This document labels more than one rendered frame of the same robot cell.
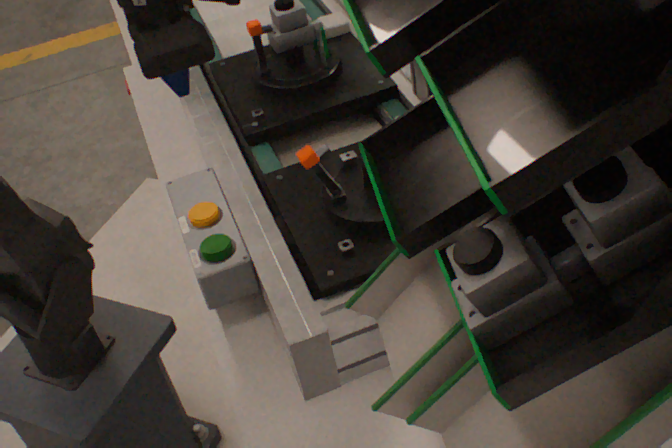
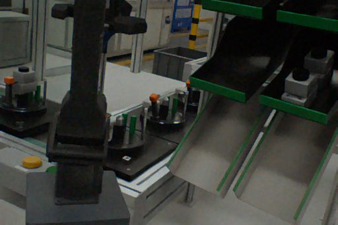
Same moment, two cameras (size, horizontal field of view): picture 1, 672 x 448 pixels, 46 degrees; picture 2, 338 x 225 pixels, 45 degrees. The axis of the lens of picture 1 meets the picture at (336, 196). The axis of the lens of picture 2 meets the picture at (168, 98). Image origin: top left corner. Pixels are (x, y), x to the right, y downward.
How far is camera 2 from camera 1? 68 cm
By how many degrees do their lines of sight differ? 50
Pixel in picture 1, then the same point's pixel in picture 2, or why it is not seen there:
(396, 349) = (195, 178)
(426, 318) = (206, 160)
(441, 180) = (233, 82)
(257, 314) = not seen: hidden behind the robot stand
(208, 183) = (16, 152)
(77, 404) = (107, 206)
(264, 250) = not seen: hidden behind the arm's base
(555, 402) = (286, 160)
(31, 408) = (82, 214)
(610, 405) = (309, 149)
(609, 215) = (328, 60)
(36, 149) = not seen: outside the picture
